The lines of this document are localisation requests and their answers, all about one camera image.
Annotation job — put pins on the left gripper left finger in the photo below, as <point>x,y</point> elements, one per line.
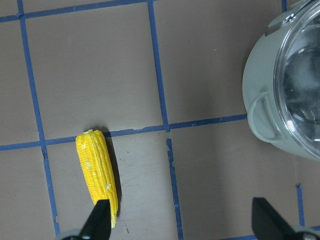
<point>98,224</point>

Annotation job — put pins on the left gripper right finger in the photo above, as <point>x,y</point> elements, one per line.
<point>267,223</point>

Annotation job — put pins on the yellow corn cob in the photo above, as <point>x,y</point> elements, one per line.
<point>96,166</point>

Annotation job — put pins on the glass pot lid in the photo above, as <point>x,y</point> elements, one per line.
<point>297,78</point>

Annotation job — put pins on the pale green electric pot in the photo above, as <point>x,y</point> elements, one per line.
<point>258,87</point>

